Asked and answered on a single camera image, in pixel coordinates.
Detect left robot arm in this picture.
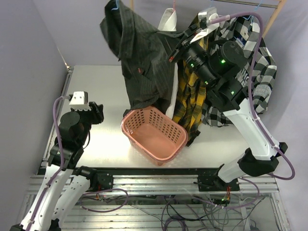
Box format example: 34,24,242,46
11,102,104,231

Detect black white checkered shirt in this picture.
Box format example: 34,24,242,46
202,16,277,127

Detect loose cables under table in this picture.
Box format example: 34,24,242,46
79,187,263,231

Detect blue wire hanger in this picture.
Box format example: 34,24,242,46
111,0,120,11

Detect yellow plaid shirt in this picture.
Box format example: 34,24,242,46
171,18,210,148

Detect wooden clothes rack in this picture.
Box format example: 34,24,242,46
124,0,286,32

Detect aluminium frame base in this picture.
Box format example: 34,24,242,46
23,66,289,231

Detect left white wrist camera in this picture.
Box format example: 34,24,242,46
69,91,90,111

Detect blue hanger of checkered shirt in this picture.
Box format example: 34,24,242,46
243,0,264,25

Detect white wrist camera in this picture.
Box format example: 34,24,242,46
69,91,90,111
190,7,219,43

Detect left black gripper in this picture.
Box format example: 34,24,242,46
69,101,103,145

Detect dark pinstriped shirt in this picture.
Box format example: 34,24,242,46
100,0,174,114

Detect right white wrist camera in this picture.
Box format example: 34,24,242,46
190,7,219,43

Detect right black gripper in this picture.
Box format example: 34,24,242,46
156,25,218,87

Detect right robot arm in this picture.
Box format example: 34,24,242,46
169,24,288,191

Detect pink plastic basket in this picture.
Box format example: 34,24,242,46
121,106,188,166

